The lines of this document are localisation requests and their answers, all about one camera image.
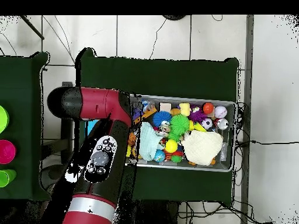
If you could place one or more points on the purple spiky monster toy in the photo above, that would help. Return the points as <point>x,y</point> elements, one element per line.
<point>197,115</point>

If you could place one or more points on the black diagonal rod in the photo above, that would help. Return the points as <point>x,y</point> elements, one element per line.
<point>31,26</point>

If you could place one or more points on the orange smooth ball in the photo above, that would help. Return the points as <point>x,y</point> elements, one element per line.
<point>208,108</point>

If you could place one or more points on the white baseball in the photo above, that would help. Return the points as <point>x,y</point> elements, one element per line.
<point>220,112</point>

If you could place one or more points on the light blue fluffy cloth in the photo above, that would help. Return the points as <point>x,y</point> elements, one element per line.
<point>149,140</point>

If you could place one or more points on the lime green plastic cup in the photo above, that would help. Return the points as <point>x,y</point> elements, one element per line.
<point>3,119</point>
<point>5,178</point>

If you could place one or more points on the dark green table cloth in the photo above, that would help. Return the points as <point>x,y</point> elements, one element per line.
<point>21,81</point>
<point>151,77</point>

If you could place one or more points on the wooden three-hole box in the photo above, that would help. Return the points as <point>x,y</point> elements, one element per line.
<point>92,124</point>

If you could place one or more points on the black upright panel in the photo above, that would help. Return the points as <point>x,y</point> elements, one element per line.
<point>66,130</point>

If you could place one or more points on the black round fixture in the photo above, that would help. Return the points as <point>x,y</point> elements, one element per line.
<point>174,17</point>

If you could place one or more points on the orange toy basketball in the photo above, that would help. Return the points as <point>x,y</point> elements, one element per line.
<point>132,139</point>

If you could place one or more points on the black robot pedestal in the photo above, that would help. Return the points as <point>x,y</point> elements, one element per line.
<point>158,214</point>

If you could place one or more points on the cream muslin cloth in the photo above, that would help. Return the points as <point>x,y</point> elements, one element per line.
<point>202,147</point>

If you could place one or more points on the blue spiky rubber ball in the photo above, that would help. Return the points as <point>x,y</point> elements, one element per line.
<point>162,117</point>

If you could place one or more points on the green spiky rubber ball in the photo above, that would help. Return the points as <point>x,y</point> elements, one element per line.
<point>179,124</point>

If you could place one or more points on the grey stand base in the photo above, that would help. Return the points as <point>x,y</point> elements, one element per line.
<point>48,175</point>

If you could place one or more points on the yellow smooth ball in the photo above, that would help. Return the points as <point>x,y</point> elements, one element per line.
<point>171,145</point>

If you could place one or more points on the silver mesh bin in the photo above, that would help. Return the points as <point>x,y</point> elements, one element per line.
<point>227,163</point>

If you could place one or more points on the pink plastic cup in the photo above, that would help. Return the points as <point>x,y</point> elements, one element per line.
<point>7,151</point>

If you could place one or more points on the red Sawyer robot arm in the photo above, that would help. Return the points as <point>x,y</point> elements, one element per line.
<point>98,102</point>

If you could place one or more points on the yellow plush duck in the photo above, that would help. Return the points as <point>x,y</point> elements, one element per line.
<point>185,108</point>

